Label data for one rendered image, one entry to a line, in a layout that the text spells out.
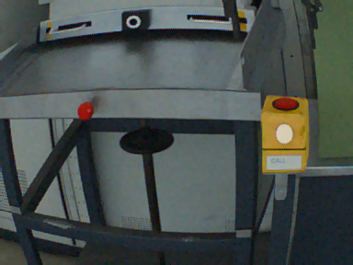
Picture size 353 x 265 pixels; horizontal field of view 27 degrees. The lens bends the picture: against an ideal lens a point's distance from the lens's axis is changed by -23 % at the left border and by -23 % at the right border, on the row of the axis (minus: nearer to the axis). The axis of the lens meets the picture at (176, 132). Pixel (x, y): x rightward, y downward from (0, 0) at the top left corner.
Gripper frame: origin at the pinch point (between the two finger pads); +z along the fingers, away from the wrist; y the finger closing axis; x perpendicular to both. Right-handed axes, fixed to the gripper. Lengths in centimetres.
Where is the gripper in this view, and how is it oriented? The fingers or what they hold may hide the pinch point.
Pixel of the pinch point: (277, 35)
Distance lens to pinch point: 127.4
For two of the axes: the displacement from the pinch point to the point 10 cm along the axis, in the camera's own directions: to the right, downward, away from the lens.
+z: 0.7, 9.2, 3.9
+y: -9.7, -0.3, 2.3
